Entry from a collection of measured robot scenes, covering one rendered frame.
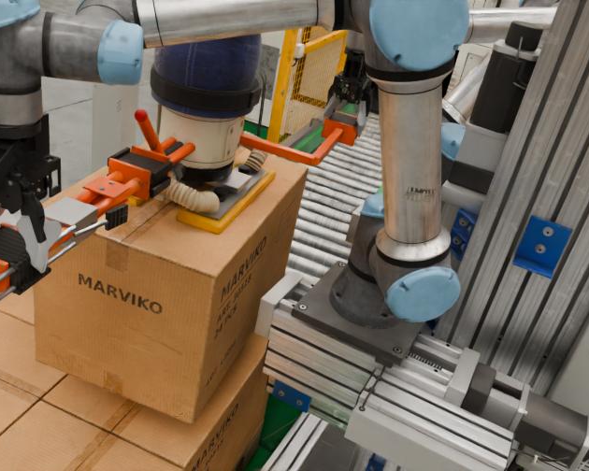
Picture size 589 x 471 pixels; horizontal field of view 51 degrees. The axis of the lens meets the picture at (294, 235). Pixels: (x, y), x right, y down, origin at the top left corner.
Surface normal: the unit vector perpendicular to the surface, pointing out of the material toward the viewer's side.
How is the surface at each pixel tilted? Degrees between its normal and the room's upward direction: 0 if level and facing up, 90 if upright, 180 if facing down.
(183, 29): 110
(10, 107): 90
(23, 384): 0
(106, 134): 90
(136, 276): 90
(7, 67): 90
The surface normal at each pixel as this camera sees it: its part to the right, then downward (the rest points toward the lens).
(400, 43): 0.15, 0.41
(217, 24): 0.18, 0.78
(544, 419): -0.18, -0.33
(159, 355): -0.31, 0.43
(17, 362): 0.18, -0.85
